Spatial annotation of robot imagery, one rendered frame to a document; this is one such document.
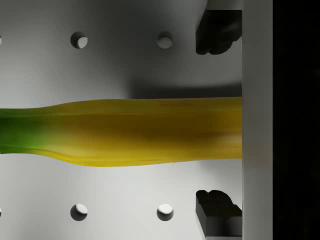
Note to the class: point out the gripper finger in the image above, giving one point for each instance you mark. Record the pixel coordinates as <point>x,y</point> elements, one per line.
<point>217,212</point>
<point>220,32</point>

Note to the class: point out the banana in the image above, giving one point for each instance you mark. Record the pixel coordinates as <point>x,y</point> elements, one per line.
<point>125,132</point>

